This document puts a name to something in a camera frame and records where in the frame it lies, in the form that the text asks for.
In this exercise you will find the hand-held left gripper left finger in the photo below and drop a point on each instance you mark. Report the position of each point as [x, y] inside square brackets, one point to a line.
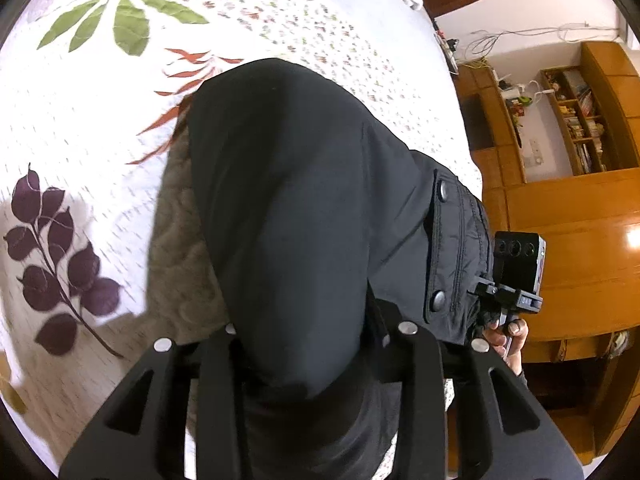
[220, 360]

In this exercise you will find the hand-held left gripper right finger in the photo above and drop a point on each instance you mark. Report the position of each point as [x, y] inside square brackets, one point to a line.
[415, 360]

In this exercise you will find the black padded jacket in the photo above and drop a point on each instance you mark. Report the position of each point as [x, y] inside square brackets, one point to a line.
[300, 210]

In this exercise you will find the person's right hand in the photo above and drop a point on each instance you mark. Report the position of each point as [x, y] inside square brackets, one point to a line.
[517, 337]

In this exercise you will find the wooden desk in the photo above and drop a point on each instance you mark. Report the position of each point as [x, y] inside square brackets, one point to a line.
[585, 260]

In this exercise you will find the wooden side cabinet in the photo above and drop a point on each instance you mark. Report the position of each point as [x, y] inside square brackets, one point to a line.
[492, 130]

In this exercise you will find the wooden bookshelf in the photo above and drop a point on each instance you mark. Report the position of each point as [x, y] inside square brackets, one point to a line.
[605, 105]

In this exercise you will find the white power strip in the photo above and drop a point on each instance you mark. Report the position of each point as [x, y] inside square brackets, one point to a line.
[447, 50]

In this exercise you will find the floral bed blanket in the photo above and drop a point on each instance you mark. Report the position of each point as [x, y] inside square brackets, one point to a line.
[75, 135]

